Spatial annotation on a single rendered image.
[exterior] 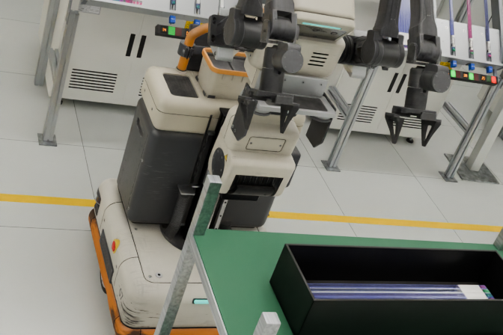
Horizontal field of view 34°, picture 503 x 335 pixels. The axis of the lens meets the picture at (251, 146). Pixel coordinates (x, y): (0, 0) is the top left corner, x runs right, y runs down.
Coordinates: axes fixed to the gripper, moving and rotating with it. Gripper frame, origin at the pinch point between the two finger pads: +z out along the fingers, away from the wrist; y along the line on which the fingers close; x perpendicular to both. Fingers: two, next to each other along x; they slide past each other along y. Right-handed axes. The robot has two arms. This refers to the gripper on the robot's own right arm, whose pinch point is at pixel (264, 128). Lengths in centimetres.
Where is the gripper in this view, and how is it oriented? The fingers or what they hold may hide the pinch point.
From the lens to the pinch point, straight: 204.4
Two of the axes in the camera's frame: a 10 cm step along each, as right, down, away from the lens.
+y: 9.0, 0.9, 4.2
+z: -1.4, 9.8, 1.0
